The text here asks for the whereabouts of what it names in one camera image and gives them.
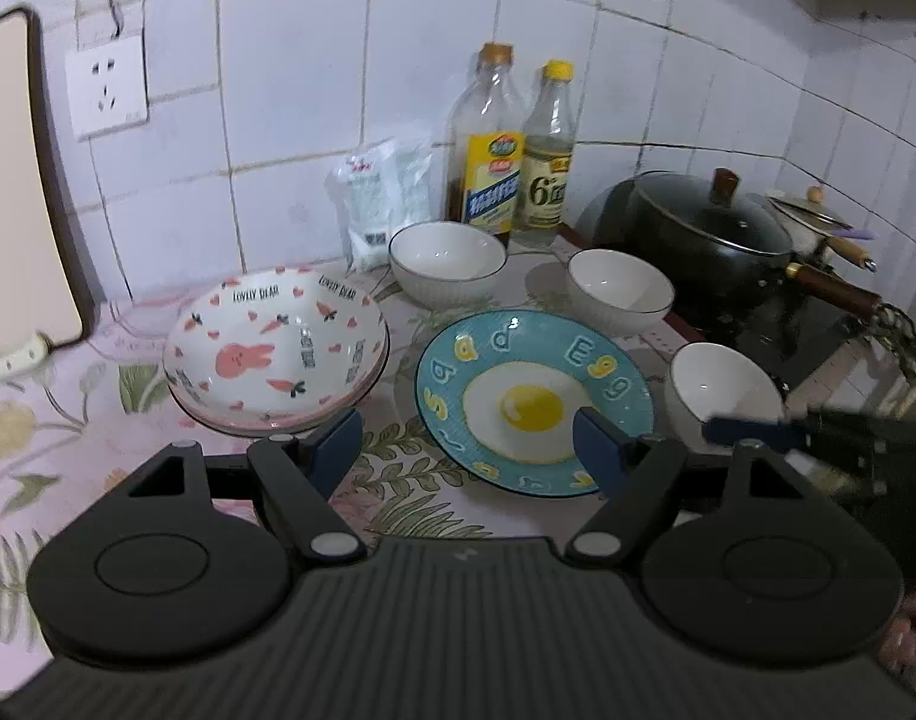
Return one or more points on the glass pot lid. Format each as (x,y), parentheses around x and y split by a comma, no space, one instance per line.
(705,214)

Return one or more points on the white wall socket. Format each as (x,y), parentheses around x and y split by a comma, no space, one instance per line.
(107,90)

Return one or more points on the white ribbed bowl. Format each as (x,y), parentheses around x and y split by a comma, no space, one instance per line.
(619,289)
(720,386)
(446,259)

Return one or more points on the cooking oil bottle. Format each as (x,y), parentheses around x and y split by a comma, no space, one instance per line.
(491,172)

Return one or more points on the bunny print bowl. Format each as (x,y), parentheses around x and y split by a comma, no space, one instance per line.
(270,345)

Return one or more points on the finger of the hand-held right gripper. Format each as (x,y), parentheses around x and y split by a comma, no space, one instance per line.
(746,433)

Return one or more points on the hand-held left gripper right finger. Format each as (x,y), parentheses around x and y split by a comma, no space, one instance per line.
(599,454)

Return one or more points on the black gas stove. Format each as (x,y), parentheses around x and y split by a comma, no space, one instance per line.
(757,330)

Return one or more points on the teal fried egg plate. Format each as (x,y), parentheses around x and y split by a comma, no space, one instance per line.
(458,360)

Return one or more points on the white board stand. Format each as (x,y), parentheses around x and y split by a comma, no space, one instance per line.
(15,361)

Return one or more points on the black cooking pot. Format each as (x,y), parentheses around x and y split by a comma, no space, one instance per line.
(698,259)

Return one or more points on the beige cutting board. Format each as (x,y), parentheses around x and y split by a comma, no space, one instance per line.
(15,187)

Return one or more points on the white salt bag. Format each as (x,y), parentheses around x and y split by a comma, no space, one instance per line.
(364,217)
(413,180)

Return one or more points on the clear vinegar bottle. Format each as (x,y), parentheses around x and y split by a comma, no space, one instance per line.
(546,180)

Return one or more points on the pink bowl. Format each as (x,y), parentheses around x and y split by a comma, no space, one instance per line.
(203,414)

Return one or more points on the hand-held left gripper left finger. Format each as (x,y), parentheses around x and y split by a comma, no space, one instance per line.
(336,454)

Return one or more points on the small white pot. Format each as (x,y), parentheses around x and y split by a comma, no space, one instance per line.
(806,229)

